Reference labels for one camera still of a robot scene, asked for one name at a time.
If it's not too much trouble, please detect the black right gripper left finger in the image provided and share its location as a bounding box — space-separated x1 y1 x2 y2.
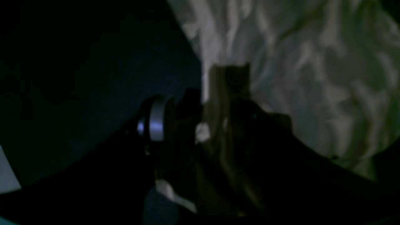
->
1 94 200 225

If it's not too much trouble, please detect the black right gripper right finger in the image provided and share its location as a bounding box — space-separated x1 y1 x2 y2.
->
202 98 399 225

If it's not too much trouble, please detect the camouflage t-shirt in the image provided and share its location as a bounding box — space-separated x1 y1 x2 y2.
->
156 0 399 217

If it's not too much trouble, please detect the black table cloth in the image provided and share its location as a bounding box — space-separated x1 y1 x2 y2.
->
0 0 201 187

